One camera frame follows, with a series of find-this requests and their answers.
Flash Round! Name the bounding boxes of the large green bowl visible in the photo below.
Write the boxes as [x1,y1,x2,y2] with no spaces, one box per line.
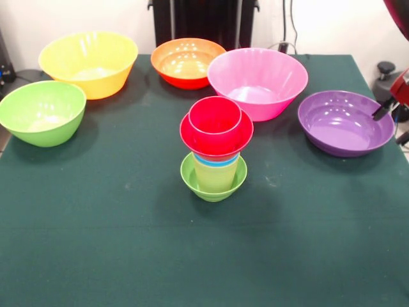
[0,80,87,148]

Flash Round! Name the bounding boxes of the blue cup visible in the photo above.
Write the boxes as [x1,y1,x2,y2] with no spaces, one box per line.
[193,153,241,169]

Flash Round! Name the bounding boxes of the yellow cup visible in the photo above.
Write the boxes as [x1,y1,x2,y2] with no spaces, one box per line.
[192,158,240,194]

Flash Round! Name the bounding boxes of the black equipment box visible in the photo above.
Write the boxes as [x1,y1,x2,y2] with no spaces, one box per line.
[0,30,17,93]

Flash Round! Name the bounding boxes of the purple bowl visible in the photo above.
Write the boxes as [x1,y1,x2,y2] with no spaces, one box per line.
[297,90,396,157]

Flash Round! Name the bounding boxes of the small green bowl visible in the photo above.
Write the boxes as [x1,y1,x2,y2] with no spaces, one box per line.
[180,152,249,203]

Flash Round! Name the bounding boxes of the small red bowl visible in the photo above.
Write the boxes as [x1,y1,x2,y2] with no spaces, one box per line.
[179,108,254,161]

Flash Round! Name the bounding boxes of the large yellow bowl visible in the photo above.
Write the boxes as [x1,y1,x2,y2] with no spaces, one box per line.
[38,30,139,100]

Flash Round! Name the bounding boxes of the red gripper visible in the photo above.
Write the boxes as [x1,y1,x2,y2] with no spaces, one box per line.
[372,67,409,146]

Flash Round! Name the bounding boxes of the orange bowl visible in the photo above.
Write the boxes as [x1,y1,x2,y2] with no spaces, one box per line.
[150,37,227,90]

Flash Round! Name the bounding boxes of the white and blue cables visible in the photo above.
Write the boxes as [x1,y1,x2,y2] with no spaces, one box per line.
[391,104,404,129]

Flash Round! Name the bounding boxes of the large pink bowl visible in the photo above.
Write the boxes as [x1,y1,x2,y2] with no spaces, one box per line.
[206,47,309,123]

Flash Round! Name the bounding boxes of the dark green tablecloth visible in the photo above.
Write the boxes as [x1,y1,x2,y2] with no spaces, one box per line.
[0,53,409,307]

